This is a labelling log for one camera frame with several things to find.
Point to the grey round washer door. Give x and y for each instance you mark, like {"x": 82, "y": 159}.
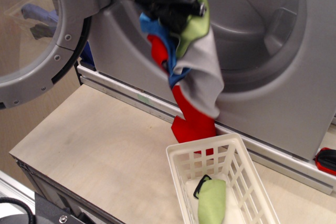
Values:
{"x": 35, "y": 56}

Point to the grey washing machine body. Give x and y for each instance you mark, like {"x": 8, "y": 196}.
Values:
{"x": 277, "y": 60}

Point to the grey cloth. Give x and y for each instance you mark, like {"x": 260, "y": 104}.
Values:
{"x": 204, "y": 82}

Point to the green cloth with black trim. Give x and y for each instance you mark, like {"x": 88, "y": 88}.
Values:
{"x": 211, "y": 196}

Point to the blue cloth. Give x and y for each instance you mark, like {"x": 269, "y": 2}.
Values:
{"x": 153, "y": 27}

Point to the red and black tool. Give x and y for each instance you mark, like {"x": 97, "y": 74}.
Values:
{"x": 325, "y": 160}

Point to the red cloth on table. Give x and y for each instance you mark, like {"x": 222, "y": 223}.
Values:
{"x": 195, "y": 125}

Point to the small red cloth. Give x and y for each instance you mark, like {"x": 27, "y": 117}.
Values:
{"x": 159, "y": 52}

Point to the white plastic laundry basket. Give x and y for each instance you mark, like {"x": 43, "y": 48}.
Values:
{"x": 223, "y": 157}

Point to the black metal bracket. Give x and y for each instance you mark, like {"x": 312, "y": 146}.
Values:
{"x": 47, "y": 212}

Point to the white aluminium base rail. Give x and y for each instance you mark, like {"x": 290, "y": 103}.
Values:
{"x": 296, "y": 168}

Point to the light green cloth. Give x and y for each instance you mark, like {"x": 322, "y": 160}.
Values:
{"x": 196, "y": 28}

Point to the blue object behind door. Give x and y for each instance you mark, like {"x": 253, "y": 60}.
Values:
{"x": 31, "y": 11}

